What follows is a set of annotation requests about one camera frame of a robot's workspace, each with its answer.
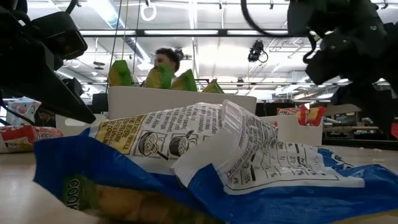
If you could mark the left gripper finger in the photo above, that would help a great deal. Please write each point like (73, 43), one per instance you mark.
(46, 87)

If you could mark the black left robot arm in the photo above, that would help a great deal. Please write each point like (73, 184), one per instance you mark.
(9, 6)

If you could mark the white plastic bin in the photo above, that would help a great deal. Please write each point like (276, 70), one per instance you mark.
(298, 133)
(171, 99)

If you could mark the red Maruchan noodle pack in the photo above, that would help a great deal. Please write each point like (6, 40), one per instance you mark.
(287, 112)
(28, 137)
(314, 116)

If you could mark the white printed plastic bag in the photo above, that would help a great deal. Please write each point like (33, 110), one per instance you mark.
(23, 110)

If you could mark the black overhead camera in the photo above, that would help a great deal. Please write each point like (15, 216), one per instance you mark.
(255, 51)

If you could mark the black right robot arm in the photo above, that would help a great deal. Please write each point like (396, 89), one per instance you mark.
(342, 15)

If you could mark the black overhead frame bar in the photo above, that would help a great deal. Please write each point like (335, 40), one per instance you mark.
(222, 32)

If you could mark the person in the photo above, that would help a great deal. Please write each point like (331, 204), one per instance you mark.
(168, 59)

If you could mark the blue Maruchan noodle pack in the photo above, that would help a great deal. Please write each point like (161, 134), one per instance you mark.
(264, 205)

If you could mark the black background monitor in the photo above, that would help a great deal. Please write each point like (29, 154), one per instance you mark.
(99, 102)

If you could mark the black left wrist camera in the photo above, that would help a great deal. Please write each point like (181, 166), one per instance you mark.
(62, 37)

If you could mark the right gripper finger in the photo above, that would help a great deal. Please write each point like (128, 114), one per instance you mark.
(370, 102)

